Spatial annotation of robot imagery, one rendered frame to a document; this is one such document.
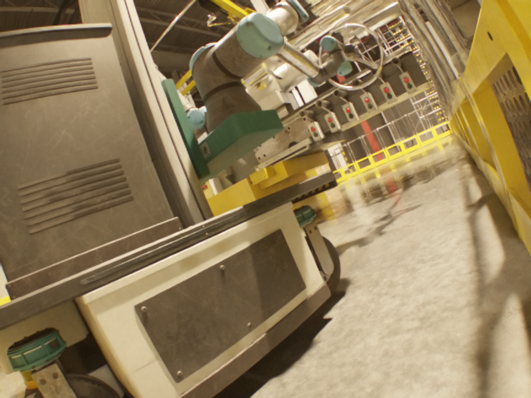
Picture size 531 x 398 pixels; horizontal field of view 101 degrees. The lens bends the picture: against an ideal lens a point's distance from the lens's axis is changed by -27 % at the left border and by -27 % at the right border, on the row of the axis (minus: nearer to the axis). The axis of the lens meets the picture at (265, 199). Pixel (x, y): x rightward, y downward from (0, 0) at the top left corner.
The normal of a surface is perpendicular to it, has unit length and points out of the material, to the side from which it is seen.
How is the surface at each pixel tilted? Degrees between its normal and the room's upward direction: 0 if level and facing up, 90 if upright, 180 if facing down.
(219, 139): 90
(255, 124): 90
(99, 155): 90
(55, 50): 90
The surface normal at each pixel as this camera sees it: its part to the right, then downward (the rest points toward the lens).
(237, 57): -0.22, 0.74
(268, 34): 0.66, -0.23
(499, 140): -0.56, 0.23
